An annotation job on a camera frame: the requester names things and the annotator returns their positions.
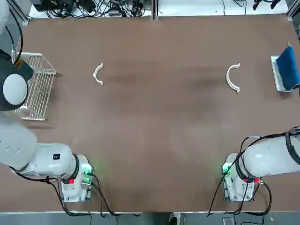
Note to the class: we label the small white PVC pipe clamp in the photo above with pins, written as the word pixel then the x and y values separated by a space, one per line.
pixel 95 74

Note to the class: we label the large white PVC pipe clamp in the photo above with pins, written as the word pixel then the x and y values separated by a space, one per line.
pixel 227 78

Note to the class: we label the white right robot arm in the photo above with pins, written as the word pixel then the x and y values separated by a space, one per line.
pixel 264 159

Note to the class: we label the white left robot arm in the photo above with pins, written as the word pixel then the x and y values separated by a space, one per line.
pixel 47 159

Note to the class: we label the grey power strip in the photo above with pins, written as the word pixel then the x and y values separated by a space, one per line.
pixel 114 12

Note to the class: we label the person's shoe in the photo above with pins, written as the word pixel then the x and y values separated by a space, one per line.
pixel 174 219

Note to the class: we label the white tray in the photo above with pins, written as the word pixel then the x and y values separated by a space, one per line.
pixel 274 68

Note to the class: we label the grey floor box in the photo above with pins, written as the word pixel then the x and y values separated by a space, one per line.
pixel 227 220

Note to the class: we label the blue cloth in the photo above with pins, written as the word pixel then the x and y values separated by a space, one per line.
pixel 288 68

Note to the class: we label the black equipment box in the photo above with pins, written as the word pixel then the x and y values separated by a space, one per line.
pixel 42 4

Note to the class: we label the aluminium post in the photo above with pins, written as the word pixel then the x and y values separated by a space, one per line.
pixel 154 9

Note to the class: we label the black bracket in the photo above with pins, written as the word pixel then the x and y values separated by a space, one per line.
pixel 274 2
pixel 256 4

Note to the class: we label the aluminium frame rail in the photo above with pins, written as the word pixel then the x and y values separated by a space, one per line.
pixel 22 11
pixel 294 9

